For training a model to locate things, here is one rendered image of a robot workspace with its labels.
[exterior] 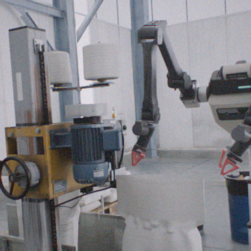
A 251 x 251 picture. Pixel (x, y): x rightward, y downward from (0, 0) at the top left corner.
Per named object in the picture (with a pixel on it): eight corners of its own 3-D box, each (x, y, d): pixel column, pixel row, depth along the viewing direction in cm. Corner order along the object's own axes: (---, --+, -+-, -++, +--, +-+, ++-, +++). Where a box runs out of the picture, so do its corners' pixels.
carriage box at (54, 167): (96, 184, 188) (91, 121, 186) (49, 200, 159) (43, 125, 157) (57, 182, 200) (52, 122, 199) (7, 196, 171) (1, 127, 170)
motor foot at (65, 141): (85, 147, 168) (83, 127, 167) (68, 150, 158) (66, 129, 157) (68, 147, 172) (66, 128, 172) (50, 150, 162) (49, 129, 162)
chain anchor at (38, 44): (47, 54, 166) (46, 39, 165) (39, 52, 161) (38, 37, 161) (42, 54, 167) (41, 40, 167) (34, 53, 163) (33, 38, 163)
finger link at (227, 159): (214, 172, 155) (229, 154, 153) (213, 166, 162) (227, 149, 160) (228, 181, 155) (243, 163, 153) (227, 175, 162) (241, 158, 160)
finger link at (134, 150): (125, 164, 181) (133, 146, 179) (128, 160, 188) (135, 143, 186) (139, 170, 180) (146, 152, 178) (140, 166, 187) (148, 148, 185)
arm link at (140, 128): (161, 112, 182) (145, 110, 187) (148, 110, 172) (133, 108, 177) (157, 137, 182) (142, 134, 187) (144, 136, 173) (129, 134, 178)
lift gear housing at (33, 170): (41, 186, 162) (39, 160, 161) (31, 189, 157) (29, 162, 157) (23, 185, 167) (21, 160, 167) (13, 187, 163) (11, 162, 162)
